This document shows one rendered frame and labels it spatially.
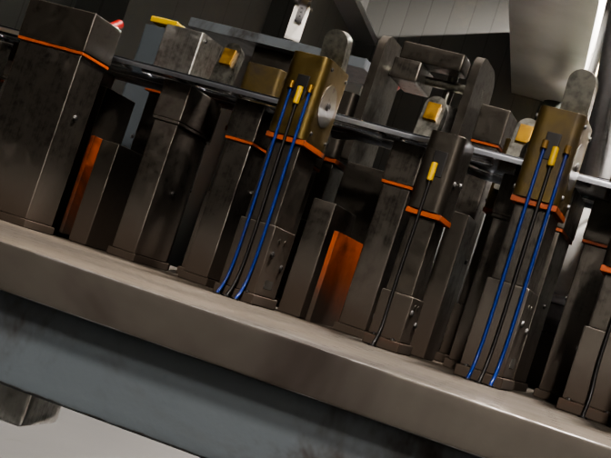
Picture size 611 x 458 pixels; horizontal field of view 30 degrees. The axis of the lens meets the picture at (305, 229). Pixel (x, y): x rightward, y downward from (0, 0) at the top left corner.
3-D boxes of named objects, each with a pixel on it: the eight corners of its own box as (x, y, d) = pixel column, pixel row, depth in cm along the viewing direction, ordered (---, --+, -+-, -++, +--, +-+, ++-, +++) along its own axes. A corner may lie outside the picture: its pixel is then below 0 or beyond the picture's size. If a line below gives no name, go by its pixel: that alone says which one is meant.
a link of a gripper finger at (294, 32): (310, 8, 216) (310, 7, 215) (298, 44, 216) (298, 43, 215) (295, 4, 216) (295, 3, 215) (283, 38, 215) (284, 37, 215)
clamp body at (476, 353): (444, 374, 135) (533, 96, 136) (464, 378, 146) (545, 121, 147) (496, 393, 132) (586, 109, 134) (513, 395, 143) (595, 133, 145)
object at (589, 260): (532, 395, 156) (595, 196, 158) (535, 396, 160) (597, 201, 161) (582, 413, 154) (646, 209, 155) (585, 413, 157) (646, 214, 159)
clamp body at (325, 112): (199, 291, 150) (283, 42, 152) (234, 300, 161) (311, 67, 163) (243, 305, 148) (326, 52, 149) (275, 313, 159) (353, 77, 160)
